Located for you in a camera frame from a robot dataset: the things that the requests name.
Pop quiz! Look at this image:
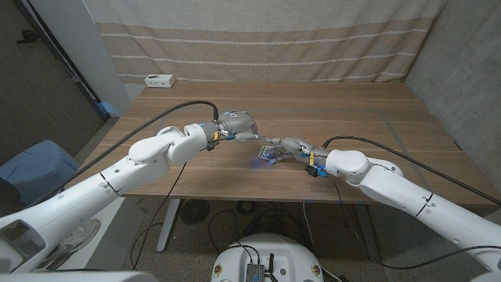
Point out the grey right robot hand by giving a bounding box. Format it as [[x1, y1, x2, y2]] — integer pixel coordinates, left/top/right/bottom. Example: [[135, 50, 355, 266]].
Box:
[[261, 136, 332, 168]]

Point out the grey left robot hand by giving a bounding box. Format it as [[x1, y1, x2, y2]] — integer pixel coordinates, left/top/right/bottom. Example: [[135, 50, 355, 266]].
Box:
[[213, 109, 275, 145]]

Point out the one dollar bill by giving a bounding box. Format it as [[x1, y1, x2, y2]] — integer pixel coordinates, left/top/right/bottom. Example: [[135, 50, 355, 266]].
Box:
[[257, 145, 283, 165]]

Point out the beige striped fabric backdrop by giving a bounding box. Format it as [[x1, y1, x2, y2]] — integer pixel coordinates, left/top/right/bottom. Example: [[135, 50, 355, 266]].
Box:
[[85, 0, 447, 85]]

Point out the white power strip box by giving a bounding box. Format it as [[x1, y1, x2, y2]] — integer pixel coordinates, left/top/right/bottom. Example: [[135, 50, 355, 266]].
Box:
[[144, 74, 176, 89]]

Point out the black round floor fan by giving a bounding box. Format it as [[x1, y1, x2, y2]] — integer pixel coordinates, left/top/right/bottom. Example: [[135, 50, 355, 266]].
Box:
[[179, 199, 211, 226]]

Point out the white robot torso base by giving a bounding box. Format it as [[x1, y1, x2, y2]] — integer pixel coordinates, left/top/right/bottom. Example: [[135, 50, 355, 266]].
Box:
[[211, 233, 325, 282]]

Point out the grey table leg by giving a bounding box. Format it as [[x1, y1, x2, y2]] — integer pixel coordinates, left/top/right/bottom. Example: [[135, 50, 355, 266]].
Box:
[[354, 204, 381, 262]]

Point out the white table leg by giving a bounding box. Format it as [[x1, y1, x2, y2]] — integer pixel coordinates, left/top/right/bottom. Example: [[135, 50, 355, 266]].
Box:
[[156, 198, 182, 252]]

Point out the grey electronics box on torso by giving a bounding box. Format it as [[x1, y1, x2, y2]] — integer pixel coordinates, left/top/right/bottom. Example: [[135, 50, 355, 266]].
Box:
[[245, 262, 266, 282]]

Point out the grey sneaker shoe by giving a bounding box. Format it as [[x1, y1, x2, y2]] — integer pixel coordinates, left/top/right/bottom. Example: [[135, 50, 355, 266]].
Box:
[[38, 218, 102, 269]]

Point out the blue plastic bin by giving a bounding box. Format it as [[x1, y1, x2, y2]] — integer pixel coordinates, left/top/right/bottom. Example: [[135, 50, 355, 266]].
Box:
[[0, 139, 81, 208]]

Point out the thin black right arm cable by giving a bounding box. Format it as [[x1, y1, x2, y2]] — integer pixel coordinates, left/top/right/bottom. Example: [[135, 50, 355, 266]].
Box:
[[327, 175, 501, 271]]

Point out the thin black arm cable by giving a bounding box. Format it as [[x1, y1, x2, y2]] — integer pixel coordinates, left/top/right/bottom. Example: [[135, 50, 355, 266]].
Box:
[[327, 175, 501, 271], [131, 162, 188, 271]]

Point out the black floor cable tangle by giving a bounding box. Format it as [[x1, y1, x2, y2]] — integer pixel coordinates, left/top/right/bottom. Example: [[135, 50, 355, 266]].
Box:
[[207, 200, 314, 255]]

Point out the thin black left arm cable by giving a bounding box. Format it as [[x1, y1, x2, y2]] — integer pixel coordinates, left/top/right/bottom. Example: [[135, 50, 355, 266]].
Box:
[[131, 162, 188, 271]]

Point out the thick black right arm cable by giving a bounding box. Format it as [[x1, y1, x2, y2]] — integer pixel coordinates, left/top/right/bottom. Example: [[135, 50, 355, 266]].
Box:
[[323, 135, 501, 207]]

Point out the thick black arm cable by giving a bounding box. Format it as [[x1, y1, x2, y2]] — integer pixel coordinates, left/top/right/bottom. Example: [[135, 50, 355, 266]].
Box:
[[27, 100, 219, 208], [323, 135, 501, 207]]

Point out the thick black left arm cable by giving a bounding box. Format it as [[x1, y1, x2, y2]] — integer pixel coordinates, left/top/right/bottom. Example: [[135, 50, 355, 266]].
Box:
[[27, 100, 219, 208]]

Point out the white door frame panel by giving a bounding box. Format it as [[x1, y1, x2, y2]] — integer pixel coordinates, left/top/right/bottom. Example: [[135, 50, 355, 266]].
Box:
[[29, 0, 132, 118]]

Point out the black door handle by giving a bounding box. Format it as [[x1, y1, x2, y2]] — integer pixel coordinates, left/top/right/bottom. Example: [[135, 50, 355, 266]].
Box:
[[16, 29, 39, 45]]

